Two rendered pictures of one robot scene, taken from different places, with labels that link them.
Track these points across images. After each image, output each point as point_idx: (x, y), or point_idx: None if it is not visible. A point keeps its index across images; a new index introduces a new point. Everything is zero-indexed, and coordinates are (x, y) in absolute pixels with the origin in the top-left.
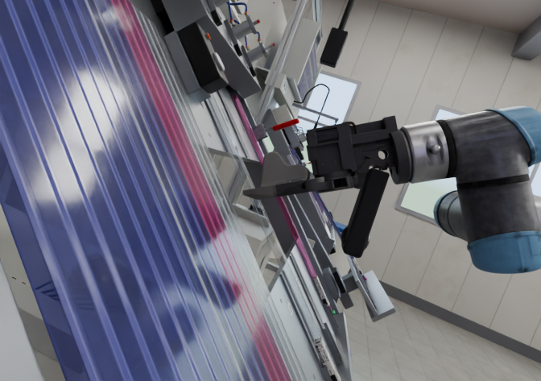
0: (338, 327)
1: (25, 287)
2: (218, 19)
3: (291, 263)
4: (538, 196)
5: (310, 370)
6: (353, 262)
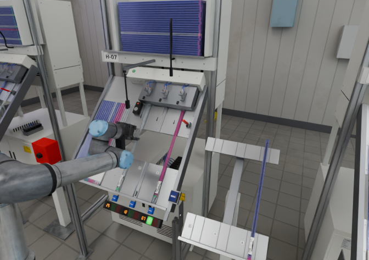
0: (155, 204)
1: (162, 155)
2: (142, 98)
3: (144, 163)
4: (101, 153)
5: (115, 173)
6: (230, 226)
